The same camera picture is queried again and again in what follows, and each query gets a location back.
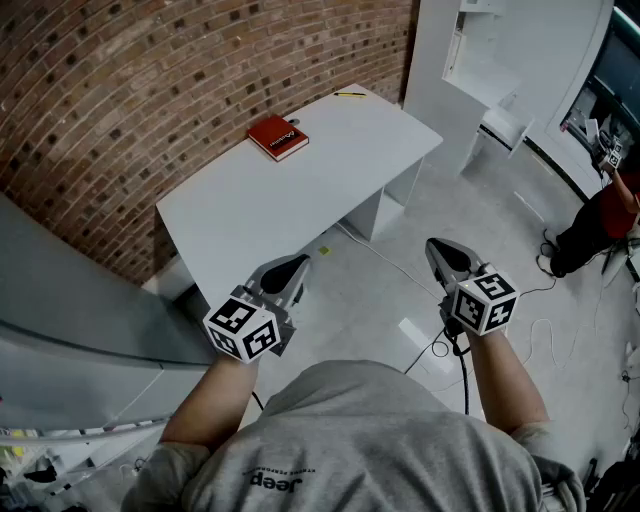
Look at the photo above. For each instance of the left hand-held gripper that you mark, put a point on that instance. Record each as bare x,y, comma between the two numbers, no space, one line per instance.
240,330

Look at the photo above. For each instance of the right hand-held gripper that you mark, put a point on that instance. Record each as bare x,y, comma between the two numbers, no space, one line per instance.
487,305

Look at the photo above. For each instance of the yellow and black utility knife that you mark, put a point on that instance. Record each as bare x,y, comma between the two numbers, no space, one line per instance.
350,94

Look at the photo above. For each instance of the person's left forearm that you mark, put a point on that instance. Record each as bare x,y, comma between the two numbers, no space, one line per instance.
215,400

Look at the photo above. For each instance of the person's right forearm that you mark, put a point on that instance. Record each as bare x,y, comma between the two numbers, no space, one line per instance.
505,385

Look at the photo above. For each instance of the yellow sticky note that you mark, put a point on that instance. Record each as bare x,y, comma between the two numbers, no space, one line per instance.
325,250

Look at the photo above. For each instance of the red book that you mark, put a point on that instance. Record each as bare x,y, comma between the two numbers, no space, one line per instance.
277,137

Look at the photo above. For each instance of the person's grey t-shirt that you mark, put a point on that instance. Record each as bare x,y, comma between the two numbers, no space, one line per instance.
350,440

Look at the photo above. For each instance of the white tall cabinet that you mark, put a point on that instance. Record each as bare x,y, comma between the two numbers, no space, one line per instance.
435,60

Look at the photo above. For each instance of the grey cabinet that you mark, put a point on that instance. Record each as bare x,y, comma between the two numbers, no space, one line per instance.
75,310

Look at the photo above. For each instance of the dark glass window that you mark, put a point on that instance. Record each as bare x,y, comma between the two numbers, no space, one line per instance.
615,75

